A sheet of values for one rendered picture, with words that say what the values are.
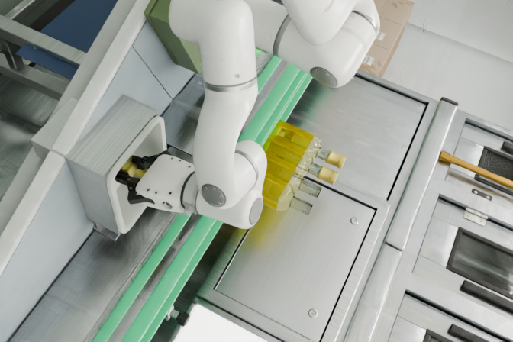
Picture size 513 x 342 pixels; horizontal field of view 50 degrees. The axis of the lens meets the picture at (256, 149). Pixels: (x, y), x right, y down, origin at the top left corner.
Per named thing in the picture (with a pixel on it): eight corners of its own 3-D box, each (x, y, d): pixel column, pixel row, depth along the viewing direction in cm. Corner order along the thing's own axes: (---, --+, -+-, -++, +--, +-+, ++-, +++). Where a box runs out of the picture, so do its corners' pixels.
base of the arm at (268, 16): (190, 9, 102) (262, 43, 99) (223, -48, 103) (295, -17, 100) (210, 41, 117) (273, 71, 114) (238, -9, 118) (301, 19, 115)
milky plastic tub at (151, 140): (88, 220, 114) (124, 239, 112) (66, 159, 96) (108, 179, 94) (136, 159, 123) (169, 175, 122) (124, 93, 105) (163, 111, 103)
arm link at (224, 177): (221, 63, 91) (231, 171, 102) (175, 93, 82) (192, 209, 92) (266, 69, 88) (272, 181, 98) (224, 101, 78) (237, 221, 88)
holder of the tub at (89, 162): (91, 230, 118) (121, 246, 117) (66, 157, 96) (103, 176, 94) (137, 172, 128) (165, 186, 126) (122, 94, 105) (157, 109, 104)
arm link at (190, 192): (197, 228, 101) (184, 224, 102) (220, 192, 106) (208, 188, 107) (187, 203, 96) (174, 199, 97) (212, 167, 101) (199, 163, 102)
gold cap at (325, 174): (316, 180, 140) (331, 188, 139) (318, 172, 137) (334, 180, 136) (321, 170, 141) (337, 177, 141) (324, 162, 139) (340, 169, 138)
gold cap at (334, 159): (327, 156, 140) (343, 163, 139) (332, 147, 142) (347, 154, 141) (324, 165, 143) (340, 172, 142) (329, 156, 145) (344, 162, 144)
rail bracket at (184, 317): (133, 309, 126) (183, 337, 123) (130, 298, 121) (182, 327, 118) (143, 294, 128) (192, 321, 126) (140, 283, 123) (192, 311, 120)
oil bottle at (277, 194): (209, 179, 138) (286, 216, 134) (209, 167, 134) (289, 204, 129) (220, 162, 141) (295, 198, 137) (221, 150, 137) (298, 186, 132)
